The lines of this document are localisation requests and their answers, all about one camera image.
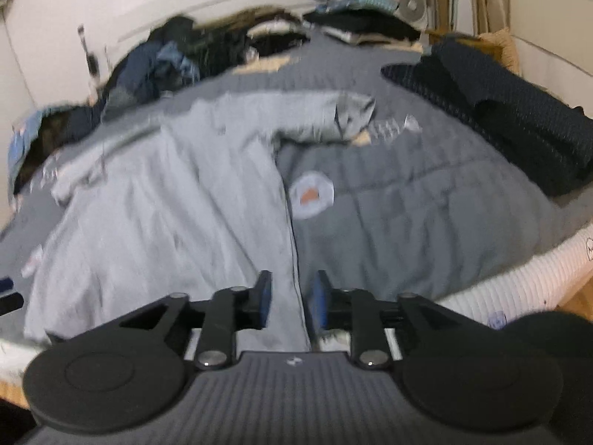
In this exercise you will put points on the white headboard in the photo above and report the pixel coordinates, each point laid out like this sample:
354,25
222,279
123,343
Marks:
208,4

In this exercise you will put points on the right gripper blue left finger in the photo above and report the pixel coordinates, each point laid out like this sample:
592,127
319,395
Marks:
229,311

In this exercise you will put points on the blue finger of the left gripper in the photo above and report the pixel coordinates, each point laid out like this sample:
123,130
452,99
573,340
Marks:
6,284
10,303

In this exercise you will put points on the blue patterned pillow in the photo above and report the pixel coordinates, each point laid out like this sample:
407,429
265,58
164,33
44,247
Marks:
33,142

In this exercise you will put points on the light grey hoodie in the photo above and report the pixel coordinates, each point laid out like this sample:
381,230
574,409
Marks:
190,202

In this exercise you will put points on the stack of folded clothes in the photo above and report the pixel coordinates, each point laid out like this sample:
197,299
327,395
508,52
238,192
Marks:
361,21

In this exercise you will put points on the grey quilted bedspread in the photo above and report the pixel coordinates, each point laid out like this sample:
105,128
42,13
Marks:
416,201

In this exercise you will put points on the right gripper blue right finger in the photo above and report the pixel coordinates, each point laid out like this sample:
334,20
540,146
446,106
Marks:
354,311

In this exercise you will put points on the dark dotted folded garment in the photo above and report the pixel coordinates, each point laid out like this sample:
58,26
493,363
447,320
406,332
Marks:
548,140

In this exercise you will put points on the white mattress edge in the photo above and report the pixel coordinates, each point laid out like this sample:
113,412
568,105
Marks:
543,283

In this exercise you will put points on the white fan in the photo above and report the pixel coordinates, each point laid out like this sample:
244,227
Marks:
420,14

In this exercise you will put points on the pile of unfolded dark clothes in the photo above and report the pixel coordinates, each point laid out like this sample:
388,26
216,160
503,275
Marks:
182,52

